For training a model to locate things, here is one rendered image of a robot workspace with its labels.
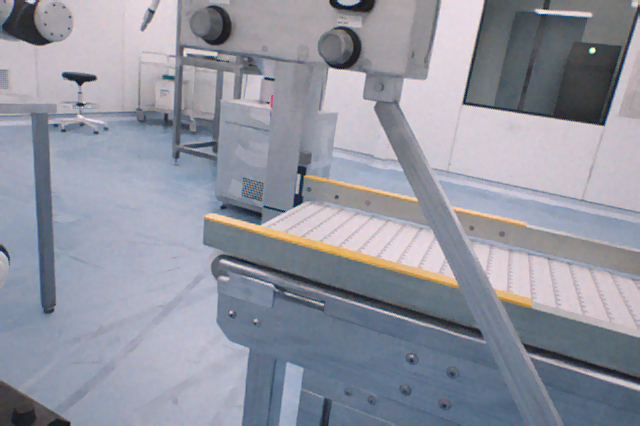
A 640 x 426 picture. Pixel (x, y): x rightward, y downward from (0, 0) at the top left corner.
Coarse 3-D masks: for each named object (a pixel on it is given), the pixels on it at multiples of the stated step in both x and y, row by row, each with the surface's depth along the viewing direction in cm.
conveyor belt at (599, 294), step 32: (288, 224) 64; (320, 224) 66; (352, 224) 68; (384, 224) 70; (384, 256) 58; (416, 256) 59; (480, 256) 62; (512, 256) 64; (352, 288) 49; (512, 288) 53; (544, 288) 55; (576, 288) 56; (608, 288) 57; (448, 320) 46; (608, 320) 49
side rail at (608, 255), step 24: (312, 192) 76; (336, 192) 75; (360, 192) 73; (408, 216) 71; (504, 240) 67; (528, 240) 66; (552, 240) 65; (576, 240) 63; (600, 264) 63; (624, 264) 62
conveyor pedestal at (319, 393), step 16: (304, 384) 58; (320, 384) 57; (336, 384) 56; (304, 400) 58; (320, 400) 57; (336, 400) 56; (384, 400) 54; (304, 416) 59; (320, 416) 58; (336, 416) 58; (352, 416) 57; (368, 416) 56; (384, 416) 54; (400, 416) 54; (416, 416) 53; (432, 416) 52
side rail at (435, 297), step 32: (256, 256) 50; (288, 256) 49; (320, 256) 48; (384, 288) 46; (416, 288) 45; (448, 288) 43; (512, 320) 42; (544, 320) 41; (576, 320) 40; (576, 352) 40; (608, 352) 40
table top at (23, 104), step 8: (0, 88) 181; (0, 96) 162; (8, 96) 165; (16, 96) 167; (24, 96) 170; (32, 96) 172; (0, 104) 151; (8, 104) 153; (16, 104) 155; (24, 104) 157; (32, 104) 159; (40, 104) 161; (48, 104) 163; (56, 104) 165; (0, 112) 151; (8, 112) 153; (16, 112) 155; (24, 112) 157; (32, 112) 159; (40, 112) 161; (48, 112) 164; (56, 112) 166
